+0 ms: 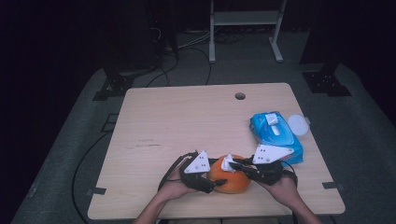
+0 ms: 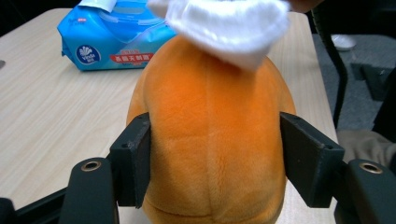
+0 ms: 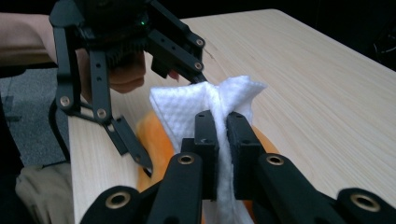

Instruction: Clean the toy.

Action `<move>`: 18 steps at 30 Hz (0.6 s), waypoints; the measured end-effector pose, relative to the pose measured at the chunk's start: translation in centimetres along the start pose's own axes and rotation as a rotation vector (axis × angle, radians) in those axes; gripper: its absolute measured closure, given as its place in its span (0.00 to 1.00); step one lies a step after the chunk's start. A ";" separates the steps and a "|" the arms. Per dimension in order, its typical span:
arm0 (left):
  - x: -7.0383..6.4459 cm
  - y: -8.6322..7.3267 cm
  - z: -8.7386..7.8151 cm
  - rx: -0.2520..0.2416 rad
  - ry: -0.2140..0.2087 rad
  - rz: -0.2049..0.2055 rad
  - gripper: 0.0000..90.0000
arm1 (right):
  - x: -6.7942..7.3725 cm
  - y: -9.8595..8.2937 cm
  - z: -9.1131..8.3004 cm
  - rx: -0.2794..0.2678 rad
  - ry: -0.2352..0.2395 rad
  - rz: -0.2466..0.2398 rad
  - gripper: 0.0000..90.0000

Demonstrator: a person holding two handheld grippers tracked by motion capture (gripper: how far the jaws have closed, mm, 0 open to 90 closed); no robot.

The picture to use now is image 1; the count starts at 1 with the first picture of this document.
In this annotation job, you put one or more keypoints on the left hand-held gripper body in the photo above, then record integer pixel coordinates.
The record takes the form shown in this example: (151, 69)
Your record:
(197, 165)

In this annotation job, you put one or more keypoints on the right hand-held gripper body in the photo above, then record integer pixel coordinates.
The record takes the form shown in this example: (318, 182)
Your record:
(269, 172)

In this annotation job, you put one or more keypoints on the orange plush toy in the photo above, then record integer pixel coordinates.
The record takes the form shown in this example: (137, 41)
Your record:
(233, 183)

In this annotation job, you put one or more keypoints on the white wet wipe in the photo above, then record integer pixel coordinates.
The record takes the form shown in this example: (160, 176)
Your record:
(227, 165)

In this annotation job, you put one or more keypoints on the blue wet wipes pack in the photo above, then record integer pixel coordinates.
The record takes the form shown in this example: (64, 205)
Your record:
(264, 130)

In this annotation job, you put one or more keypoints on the person's right hand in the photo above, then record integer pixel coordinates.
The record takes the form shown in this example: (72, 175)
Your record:
(285, 193)

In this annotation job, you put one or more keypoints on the person's left hand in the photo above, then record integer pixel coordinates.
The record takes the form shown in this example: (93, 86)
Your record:
(174, 189)

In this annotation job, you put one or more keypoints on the white round lid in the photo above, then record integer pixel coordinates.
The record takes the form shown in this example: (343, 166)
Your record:
(298, 124)

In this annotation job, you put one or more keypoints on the black tape strip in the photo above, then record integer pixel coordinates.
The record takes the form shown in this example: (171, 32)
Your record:
(96, 191)
(333, 185)

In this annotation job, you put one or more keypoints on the black stand base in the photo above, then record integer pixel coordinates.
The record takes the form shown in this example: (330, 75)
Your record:
(116, 85)
(325, 82)

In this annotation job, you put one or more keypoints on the dark equipment stand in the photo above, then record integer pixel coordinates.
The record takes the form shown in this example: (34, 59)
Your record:
(134, 46)

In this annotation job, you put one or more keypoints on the white metal stand frame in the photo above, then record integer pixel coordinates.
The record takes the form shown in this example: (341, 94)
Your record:
(246, 17)

